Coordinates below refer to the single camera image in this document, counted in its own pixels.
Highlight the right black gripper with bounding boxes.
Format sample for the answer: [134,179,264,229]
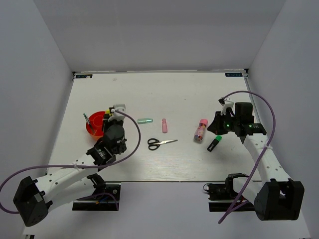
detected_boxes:
[207,110,240,135]

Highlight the green pen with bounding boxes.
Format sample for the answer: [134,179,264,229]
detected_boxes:
[83,113,94,133]

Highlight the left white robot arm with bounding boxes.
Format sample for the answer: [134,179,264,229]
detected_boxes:
[13,116,127,227]

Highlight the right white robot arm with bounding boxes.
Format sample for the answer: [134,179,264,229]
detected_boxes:
[207,98,305,221]

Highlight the orange round container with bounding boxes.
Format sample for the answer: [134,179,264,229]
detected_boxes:
[86,111,105,141]

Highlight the green highlighter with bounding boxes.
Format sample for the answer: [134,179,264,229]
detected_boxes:
[207,135,222,152]

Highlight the green transparent case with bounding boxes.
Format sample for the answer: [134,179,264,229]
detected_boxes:
[137,118,153,124]

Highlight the pink marker tube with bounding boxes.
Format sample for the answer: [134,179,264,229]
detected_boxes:
[193,119,208,143]

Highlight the right blue table label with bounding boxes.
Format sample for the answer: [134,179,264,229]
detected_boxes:
[225,72,243,77]

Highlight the blue table label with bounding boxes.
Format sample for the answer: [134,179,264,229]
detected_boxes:
[225,72,243,77]
[75,74,93,79]

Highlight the pink eraser case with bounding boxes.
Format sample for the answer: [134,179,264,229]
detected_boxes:
[161,119,168,133]

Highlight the left blue table label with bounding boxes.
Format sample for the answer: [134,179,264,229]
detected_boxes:
[75,74,93,79]

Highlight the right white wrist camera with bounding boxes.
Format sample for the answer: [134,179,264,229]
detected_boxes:
[218,97,234,116]

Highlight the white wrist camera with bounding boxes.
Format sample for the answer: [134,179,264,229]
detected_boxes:
[218,97,234,116]
[108,104,126,122]

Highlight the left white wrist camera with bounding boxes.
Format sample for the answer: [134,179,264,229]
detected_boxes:
[108,104,126,122]

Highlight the black handled scissors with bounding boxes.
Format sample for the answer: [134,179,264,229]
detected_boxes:
[147,138,178,151]

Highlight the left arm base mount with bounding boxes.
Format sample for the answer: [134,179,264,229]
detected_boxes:
[72,183,121,212]

